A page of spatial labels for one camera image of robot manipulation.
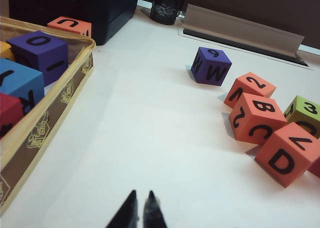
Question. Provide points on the purple block O and I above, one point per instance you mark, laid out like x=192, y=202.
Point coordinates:
x=37, y=53

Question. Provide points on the open gold-trimmed block bag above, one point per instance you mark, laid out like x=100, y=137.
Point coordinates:
x=50, y=108

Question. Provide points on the grey desk divider panel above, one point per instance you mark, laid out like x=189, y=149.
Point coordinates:
x=250, y=3

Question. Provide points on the pink block X and Z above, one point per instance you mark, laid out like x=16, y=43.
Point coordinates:
x=316, y=168

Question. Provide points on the orange block I and 2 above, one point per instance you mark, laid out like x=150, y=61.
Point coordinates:
x=250, y=88

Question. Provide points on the black mesh cup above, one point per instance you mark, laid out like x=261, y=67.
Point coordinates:
x=163, y=13

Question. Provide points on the purple block W and 9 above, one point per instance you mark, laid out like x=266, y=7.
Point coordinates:
x=212, y=68

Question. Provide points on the yellow letter block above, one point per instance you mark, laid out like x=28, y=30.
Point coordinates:
x=4, y=50

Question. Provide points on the red block with T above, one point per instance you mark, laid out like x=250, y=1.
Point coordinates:
x=8, y=110

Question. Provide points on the dark blue plastic case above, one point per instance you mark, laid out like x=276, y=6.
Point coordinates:
x=100, y=8

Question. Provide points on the orange block B and C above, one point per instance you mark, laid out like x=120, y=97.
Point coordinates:
x=257, y=118

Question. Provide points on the orange block U and M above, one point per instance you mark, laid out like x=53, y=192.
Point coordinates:
x=67, y=25

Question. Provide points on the orange block D and Queen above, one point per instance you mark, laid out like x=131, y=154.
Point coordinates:
x=282, y=158

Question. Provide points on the blue block K and Y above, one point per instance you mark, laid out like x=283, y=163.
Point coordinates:
x=20, y=80

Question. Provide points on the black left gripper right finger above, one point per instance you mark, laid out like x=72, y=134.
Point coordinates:
x=153, y=218

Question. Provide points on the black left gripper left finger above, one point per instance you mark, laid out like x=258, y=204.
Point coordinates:
x=125, y=218

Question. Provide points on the green block O and 3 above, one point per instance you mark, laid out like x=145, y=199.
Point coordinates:
x=305, y=110

